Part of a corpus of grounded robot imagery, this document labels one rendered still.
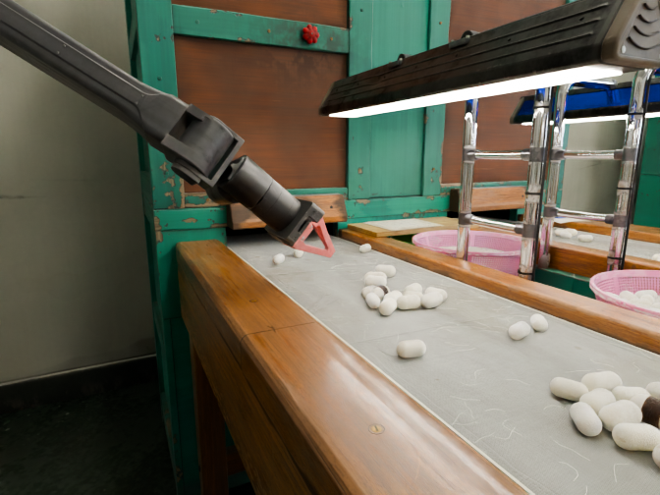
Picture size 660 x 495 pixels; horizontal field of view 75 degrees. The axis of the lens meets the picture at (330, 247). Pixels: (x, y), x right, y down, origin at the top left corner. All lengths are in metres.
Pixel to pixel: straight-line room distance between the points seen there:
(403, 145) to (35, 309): 1.48
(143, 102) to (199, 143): 0.08
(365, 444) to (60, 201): 1.69
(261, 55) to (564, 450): 0.97
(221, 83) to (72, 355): 1.34
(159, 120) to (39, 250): 1.38
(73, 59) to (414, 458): 0.57
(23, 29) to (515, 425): 0.68
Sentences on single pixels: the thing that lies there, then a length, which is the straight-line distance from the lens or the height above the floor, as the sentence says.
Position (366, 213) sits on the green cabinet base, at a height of 0.80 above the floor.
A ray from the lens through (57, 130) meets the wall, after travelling 1.89.
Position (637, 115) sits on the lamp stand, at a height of 1.03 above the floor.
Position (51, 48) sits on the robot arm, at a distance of 0.66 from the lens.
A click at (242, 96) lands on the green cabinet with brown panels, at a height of 1.09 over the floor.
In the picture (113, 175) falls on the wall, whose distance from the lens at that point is 1.89.
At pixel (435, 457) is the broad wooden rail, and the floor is 0.76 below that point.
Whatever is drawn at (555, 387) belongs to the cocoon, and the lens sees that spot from 0.46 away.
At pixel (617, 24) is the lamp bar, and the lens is 0.49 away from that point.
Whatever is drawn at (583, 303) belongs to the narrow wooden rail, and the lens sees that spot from 0.67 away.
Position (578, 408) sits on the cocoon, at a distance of 0.43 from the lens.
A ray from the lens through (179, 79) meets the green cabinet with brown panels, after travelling 1.07.
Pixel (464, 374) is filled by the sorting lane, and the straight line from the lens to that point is 0.48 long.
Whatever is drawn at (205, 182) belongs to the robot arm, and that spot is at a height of 0.93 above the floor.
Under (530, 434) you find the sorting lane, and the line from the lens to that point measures 0.41.
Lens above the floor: 0.96
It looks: 12 degrees down
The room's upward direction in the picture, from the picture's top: straight up
